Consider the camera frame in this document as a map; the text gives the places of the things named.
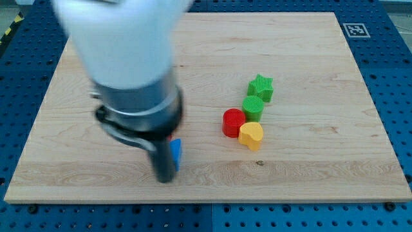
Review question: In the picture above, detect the blue triangle block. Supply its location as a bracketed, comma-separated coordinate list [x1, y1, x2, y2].
[170, 139, 182, 171]

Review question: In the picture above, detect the yellow heart block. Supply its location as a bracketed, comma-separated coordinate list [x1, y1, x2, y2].
[238, 122, 264, 151]

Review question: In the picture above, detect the red cylinder block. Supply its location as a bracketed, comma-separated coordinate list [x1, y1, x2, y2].
[221, 108, 246, 138]

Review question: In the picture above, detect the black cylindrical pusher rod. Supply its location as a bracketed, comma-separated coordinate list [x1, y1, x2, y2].
[148, 139, 176, 183]

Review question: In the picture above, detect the black yellow hazard tape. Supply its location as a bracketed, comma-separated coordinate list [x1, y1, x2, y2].
[1, 12, 24, 46]

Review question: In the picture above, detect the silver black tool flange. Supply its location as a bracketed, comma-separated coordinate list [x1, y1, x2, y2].
[95, 68, 183, 151]

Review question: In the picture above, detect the green cylinder block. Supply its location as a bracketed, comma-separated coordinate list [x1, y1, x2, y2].
[242, 95, 264, 122]

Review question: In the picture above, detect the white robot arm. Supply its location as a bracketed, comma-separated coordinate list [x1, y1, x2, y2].
[52, 0, 192, 183]

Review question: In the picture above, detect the green star block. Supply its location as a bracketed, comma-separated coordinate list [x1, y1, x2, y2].
[247, 74, 274, 102]

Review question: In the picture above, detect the wooden board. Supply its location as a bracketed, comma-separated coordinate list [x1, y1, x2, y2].
[5, 12, 411, 204]

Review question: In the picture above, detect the fiducial marker tag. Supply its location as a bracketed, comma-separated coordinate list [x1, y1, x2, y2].
[342, 23, 370, 38]

